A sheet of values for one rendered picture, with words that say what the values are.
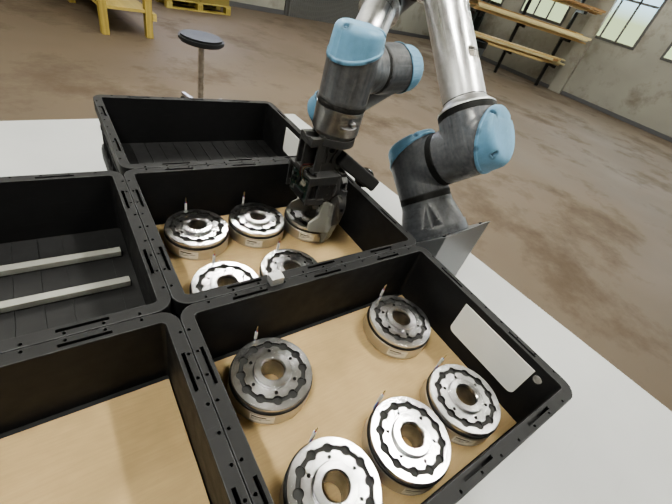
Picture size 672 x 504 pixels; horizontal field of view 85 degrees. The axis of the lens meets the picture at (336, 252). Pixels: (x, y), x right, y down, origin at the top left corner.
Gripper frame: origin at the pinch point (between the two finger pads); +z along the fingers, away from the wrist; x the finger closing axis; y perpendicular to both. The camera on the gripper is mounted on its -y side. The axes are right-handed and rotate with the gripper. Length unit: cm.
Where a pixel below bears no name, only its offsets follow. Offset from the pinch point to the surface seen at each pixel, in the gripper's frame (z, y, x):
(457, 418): -1.0, 3.6, 41.2
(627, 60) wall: -16, -964, -318
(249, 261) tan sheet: 2.0, 15.6, 3.2
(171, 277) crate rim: -8.0, 30.5, 12.6
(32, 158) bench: 15, 45, -59
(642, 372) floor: 85, -188, 64
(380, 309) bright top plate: -1.2, 2.1, 22.7
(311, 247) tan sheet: 2.0, 2.9, 3.1
